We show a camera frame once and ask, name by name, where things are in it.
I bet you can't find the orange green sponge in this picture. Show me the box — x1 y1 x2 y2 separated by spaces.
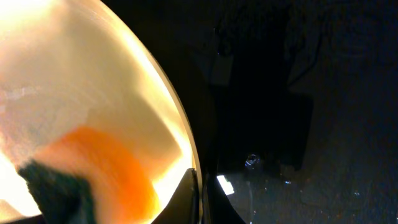
17 126 162 224

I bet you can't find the yellow plate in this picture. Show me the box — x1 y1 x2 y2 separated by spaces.
1 0 203 223

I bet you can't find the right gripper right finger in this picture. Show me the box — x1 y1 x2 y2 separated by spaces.
203 174 245 224

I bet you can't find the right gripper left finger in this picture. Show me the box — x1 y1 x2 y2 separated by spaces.
152 168 199 224

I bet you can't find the round black tray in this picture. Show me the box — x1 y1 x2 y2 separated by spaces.
106 1 397 223

